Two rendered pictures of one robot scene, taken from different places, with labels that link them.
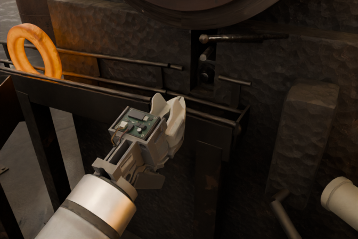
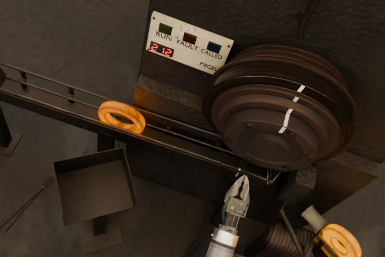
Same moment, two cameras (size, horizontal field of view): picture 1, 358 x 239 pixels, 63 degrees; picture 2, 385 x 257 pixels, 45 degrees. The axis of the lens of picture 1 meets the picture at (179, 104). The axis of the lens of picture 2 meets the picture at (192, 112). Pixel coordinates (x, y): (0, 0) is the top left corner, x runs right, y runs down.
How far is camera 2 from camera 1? 1.45 m
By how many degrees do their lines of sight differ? 36
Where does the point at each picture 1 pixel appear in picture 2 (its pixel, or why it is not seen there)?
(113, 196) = (235, 238)
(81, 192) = (224, 239)
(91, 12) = (176, 104)
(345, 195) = (310, 215)
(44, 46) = (140, 122)
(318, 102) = (307, 185)
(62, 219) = (220, 249)
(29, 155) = (31, 117)
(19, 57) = (106, 115)
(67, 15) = (153, 98)
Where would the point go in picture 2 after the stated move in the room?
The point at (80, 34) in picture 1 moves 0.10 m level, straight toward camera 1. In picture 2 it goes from (161, 107) to (173, 129)
